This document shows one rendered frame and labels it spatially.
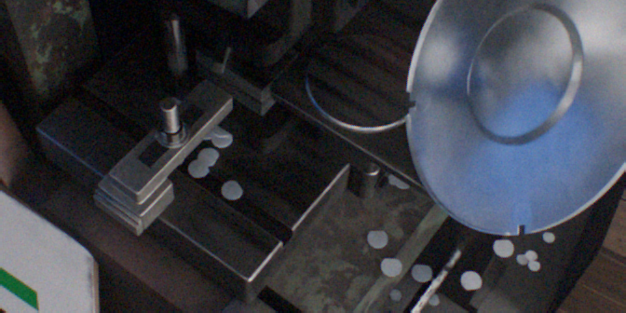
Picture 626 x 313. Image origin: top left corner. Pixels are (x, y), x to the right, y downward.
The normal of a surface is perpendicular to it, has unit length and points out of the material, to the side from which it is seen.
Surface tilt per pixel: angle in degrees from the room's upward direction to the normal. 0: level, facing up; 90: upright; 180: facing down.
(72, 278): 78
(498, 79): 56
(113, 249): 0
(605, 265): 90
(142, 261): 0
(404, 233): 0
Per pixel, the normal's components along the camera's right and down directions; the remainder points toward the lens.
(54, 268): -0.51, 0.56
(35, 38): 0.81, 0.52
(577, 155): -0.79, -0.21
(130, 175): 0.05, -0.55
